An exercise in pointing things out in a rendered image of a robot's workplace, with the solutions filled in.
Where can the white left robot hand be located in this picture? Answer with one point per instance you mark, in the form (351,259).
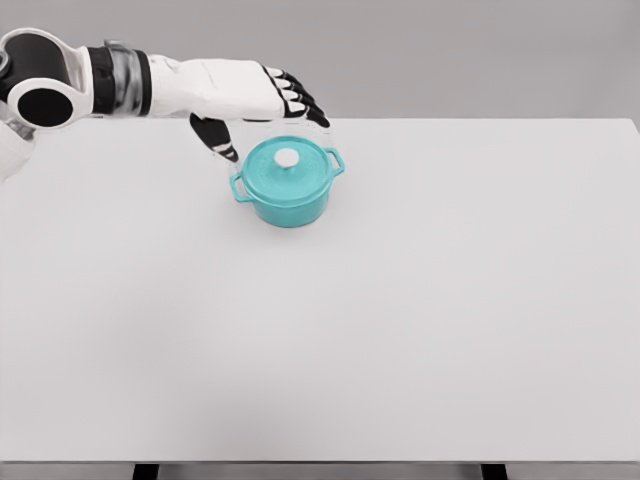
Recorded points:
(235,90)

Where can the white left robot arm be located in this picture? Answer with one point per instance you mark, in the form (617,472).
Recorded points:
(115,82)

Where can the teal lid with white knob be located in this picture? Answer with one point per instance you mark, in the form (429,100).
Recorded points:
(286,172)

